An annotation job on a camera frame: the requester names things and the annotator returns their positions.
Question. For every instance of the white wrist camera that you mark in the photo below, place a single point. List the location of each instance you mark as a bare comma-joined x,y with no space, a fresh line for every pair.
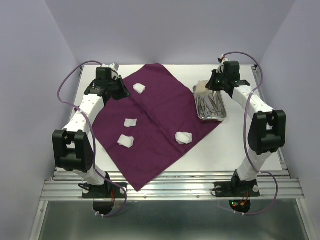
222,59
114,66

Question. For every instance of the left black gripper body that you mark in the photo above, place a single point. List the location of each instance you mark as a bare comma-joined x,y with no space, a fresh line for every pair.
118,90

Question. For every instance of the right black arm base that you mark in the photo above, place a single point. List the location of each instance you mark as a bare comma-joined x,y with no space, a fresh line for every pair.
235,188

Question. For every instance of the white gauze pad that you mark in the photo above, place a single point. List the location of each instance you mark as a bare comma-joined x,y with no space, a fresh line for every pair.
130,122
126,141
139,88
183,137

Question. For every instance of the purple surgical drape cloth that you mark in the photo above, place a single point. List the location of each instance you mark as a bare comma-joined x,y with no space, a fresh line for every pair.
164,108

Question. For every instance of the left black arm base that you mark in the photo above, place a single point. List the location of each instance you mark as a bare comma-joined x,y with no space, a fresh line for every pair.
105,191

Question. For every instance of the white gauze pad right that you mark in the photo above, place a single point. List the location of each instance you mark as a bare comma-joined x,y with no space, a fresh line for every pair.
183,137

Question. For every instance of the white gauze pad top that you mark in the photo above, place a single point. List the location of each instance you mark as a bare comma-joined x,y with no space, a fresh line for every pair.
139,88

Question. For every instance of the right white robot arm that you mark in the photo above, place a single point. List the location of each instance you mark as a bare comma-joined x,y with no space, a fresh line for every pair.
264,128

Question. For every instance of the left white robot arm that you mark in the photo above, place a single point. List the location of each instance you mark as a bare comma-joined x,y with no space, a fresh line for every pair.
72,148

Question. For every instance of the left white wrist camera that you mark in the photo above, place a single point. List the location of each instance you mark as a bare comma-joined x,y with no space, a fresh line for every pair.
114,66

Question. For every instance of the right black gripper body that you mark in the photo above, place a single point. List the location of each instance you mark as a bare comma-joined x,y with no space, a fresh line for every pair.
216,82

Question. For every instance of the stainless steel instrument tray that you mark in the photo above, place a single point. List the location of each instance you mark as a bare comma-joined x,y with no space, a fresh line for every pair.
210,106

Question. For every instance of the white gauze pad upper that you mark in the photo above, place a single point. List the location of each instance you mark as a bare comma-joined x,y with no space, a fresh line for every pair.
130,122

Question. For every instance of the aluminium frame rail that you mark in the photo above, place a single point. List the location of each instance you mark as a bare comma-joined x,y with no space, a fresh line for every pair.
176,186

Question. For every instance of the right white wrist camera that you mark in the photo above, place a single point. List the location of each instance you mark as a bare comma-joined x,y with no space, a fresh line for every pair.
222,59

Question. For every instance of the white gauze pad lower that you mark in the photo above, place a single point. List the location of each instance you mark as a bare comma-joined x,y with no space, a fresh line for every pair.
126,141

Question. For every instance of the steel forceps ring handled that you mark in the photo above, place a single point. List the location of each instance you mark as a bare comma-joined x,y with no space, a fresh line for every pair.
202,108

